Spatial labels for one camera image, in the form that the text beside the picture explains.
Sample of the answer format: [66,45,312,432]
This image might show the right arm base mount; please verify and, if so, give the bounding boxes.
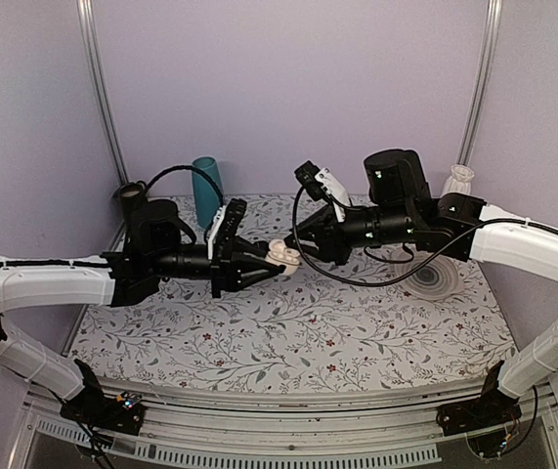
[436,361,522,436]

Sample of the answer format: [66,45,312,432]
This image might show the metal front rail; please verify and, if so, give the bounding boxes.
[9,375,558,469]

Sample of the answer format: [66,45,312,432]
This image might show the right metal frame post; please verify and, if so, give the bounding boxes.
[457,0,503,166]

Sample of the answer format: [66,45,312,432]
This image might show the white ribbed vase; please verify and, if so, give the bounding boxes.
[441,164,475,196]

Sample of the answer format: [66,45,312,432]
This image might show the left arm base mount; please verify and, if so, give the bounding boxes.
[60,360,146,436]

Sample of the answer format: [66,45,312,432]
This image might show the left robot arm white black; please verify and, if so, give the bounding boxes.
[0,199,289,424]

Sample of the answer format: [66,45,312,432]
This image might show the white round earbud case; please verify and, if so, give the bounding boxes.
[265,239,301,277]

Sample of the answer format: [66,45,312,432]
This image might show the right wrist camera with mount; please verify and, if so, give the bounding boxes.
[294,161,352,223]

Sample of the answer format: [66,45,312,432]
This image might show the metal frame post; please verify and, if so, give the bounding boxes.
[457,0,503,166]
[75,0,129,183]

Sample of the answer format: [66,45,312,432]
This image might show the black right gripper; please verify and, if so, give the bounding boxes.
[282,203,415,267]

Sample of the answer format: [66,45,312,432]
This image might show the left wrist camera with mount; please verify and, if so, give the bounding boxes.
[206,198,247,260]

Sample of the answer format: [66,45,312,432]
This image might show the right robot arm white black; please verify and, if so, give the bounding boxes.
[285,149,558,426]

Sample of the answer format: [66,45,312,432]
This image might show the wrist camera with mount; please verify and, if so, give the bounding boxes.
[294,161,352,223]
[206,198,247,260]

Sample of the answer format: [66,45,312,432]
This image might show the left metal frame post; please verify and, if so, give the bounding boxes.
[75,0,129,183]

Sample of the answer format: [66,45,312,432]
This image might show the teal tapered vase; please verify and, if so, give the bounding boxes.
[192,155,223,229]

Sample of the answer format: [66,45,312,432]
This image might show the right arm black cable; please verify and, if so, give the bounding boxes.
[290,185,558,289]

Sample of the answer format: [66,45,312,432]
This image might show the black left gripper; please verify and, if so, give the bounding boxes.
[150,236,280,299]

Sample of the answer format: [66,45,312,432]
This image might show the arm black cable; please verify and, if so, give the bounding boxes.
[144,163,226,206]
[290,185,558,289]

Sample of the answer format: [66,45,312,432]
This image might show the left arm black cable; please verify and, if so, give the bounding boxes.
[144,163,226,206]

